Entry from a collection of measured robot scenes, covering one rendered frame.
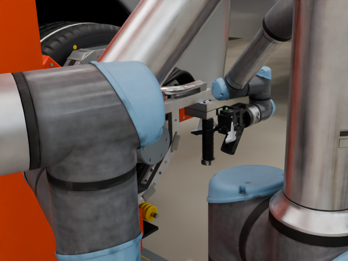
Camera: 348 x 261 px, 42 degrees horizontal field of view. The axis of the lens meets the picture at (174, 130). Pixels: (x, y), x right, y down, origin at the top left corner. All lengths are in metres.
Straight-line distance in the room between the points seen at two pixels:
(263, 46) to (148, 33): 0.86
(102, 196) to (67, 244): 0.06
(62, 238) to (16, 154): 0.10
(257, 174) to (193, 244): 1.77
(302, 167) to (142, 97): 0.22
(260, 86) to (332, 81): 1.11
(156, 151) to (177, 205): 1.44
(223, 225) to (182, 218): 1.99
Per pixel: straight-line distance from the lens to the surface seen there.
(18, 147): 0.33
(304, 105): 0.48
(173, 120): 1.59
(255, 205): 0.61
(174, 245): 2.40
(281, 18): 1.26
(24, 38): 0.84
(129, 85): 0.35
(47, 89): 0.34
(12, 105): 0.33
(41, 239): 0.96
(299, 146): 0.50
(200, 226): 2.55
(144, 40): 0.49
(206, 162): 1.42
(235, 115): 1.45
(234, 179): 0.64
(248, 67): 1.40
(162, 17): 0.49
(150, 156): 1.32
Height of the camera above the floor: 1.32
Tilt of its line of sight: 19 degrees down
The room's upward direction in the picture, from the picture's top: 2 degrees counter-clockwise
